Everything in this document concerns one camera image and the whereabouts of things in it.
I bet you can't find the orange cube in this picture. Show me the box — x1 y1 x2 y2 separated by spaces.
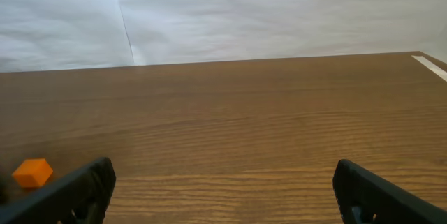
12 158 54 188

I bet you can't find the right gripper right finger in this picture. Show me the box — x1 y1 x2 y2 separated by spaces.
332 158 447 224

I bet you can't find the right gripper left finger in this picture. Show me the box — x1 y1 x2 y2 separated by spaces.
0 156 117 224

